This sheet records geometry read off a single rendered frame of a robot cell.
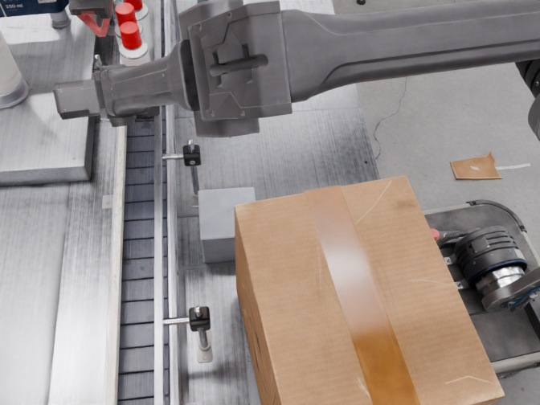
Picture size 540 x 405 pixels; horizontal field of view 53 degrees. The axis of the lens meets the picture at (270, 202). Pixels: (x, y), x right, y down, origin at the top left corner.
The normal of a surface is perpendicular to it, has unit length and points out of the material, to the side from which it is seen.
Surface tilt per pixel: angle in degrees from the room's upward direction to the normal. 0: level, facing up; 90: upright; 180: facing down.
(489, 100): 0
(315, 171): 0
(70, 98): 45
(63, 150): 0
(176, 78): 76
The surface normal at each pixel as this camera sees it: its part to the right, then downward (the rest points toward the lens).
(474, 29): 0.18, 0.19
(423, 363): 0.04, -0.54
